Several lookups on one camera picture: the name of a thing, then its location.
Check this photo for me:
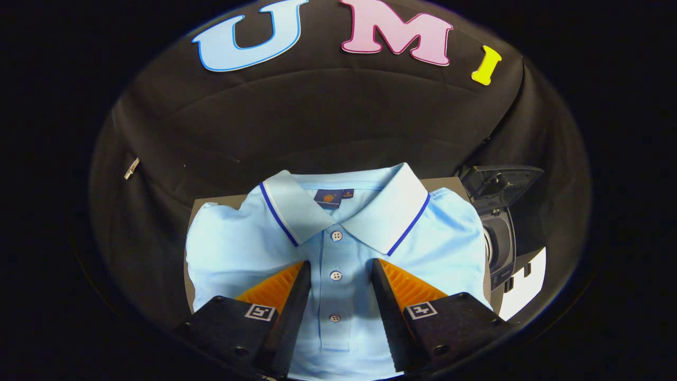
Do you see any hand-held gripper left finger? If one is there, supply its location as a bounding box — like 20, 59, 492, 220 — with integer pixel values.
173, 260, 313, 380

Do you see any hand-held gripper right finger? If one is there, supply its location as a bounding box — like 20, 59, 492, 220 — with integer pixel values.
369, 258, 513, 374

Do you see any light blue polo shirt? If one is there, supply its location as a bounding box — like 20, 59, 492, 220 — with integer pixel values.
185, 162, 493, 381

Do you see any grey washing machine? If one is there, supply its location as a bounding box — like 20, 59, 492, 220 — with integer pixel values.
479, 207, 548, 294

